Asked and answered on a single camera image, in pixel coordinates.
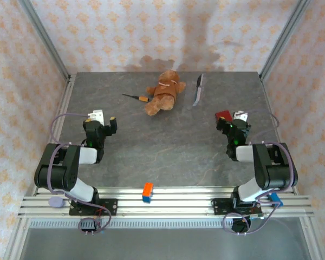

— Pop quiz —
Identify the red leather card holder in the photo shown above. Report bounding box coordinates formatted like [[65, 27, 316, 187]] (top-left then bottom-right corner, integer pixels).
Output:
[[215, 110, 232, 123]]

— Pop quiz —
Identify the clear plastic card case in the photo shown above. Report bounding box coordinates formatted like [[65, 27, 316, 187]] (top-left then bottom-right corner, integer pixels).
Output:
[[192, 73, 205, 107]]

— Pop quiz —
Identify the orange black screwdriver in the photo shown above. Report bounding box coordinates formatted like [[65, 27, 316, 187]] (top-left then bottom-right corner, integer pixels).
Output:
[[121, 93, 150, 103]]

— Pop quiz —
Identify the brown teddy bear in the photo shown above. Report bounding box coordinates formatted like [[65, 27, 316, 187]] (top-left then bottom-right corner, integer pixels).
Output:
[[144, 69, 187, 116]]

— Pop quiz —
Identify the orange and blue toy brick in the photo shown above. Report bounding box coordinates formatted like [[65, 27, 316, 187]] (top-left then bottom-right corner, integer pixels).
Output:
[[141, 182, 154, 204]]

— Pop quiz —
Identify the blue bone-shaped toy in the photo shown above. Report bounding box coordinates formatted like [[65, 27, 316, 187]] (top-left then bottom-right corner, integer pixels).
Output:
[[268, 192, 283, 208]]

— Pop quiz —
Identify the purple round putty blob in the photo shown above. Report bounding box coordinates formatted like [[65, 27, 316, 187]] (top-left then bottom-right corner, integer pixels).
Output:
[[48, 196, 64, 209]]

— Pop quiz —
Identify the black power connector box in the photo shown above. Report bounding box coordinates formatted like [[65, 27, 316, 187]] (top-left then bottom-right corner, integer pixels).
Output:
[[231, 216, 252, 235], [78, 218, 104, 235]]

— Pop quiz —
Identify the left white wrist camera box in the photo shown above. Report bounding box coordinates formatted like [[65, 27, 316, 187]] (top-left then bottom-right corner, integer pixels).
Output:
[[87, 109, 105, 127]]

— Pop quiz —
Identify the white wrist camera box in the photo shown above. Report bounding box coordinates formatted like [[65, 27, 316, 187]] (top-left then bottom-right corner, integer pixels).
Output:
[[232, 110, 250, 123], [87, 109, 105, 127]]

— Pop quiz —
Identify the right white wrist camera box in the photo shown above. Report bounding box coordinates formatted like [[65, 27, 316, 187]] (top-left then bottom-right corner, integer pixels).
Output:
[[232, 110, 250, 123]]

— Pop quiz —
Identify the aluminium table edge rail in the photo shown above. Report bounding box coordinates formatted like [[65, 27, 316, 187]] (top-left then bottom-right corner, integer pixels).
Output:
[[24, 73, 77, 197], [259, 77, 299, 196]]

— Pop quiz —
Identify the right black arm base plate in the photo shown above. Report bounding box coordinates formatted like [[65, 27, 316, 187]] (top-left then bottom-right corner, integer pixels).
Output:
[[211, 197, 262, 216]]

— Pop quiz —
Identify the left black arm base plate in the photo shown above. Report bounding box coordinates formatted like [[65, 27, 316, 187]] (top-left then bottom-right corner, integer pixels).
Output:
[[68, 198, 118, 217]]

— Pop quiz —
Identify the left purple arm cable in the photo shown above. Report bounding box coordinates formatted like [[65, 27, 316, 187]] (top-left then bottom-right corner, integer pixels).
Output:
[[48, 113, 112, 235]]

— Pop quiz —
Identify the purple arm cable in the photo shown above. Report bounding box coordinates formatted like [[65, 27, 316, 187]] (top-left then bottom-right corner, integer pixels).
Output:
[[48, 113, 112, 235], [222, 109, 294, 236]]

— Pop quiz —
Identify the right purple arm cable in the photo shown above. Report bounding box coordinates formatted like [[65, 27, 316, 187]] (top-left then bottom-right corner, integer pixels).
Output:
[[222, 109, 294, 236]]

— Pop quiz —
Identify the aluminium mounting rail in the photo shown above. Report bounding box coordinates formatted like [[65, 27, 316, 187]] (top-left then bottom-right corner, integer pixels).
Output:
[[17, 186, 315, 219]]

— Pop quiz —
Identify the aluminium frame post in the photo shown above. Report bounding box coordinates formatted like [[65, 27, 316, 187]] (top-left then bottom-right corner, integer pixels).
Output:
[[259, 0, 313, 81], [18, 0, 72, 80]]

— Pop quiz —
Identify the grey slotted cable duct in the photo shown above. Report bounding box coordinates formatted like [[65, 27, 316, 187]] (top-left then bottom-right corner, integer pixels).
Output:
[[29, 219, 302, 229]]

